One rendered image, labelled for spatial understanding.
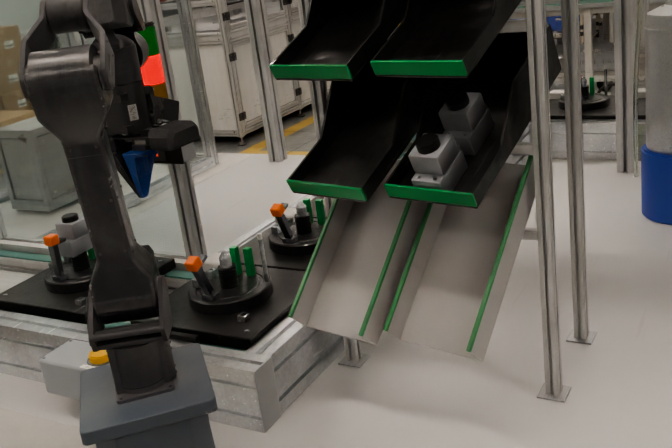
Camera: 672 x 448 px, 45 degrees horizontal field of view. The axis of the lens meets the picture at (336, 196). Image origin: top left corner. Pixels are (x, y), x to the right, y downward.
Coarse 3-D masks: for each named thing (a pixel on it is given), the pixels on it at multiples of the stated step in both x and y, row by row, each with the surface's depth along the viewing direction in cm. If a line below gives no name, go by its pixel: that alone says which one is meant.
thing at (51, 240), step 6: (54, 234) 146; (48, 240) 144; (54, 240) 145; (60, 240) 147; (48, 246) 146; (54, 246) 145; (54, 252) 145; (54, 258) 146; (60, 258) 147; (54, 264) 146; (60, 264) 147; (54, 270) 147; (60, 270) 147
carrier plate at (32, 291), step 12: (168, 264) 155; (36, 276) 157; (12, 288) 152; (24, 288) 151; (36, 288) 151; (0, 300) 148; (12, 300) 147; (24, 300) 146; (36, 300) 145; (48, 300) 145; (60, 300) 144; (72, 300) 143; (24, 312) 145; (36, 312) 143; (48, 312) 142; (60, 312) 140; (72, 312) 138; (84, 312) 138
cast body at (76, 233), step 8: (64, 216) 149; (72, 216) 148; (80, 216) 151; (56, 224) 149; (64, 224) 148; (72, 224) 147; (80, 224) 149; (64, 232) 148; (72, 232) 147; (80, 232) 149; (88, 232) 150; (72, 240) 148; (80, 240) 149; (88, 240) 150; (64, 248) 148; (72, 248) 147; (80, 248) 149; (88, 248) 151; (64, 256) 149; (72, 256) 148
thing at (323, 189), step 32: (352, 96) 122; (384, 96) 123; (416, 96) 112; (352, 128) 120; (384, 128) 117; (416, 128) 113; (320, 160) 117; (352, 160) 114; (384, 160) 108; (320, 192) 110; (352, 192) 106
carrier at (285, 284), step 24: (216, 264) 146; (240, 264) 140; (264, 264) 134; (192, 288) 136; (216, 288) 135; (240, 288) 134; (264, 288) 133; (288, 288) 136; (192, 312) 132; (216, 312) 130; (240, 312) 130; (264, 312) 129; (288, 312) 130; (216, 336) 124; (240, 336) 122
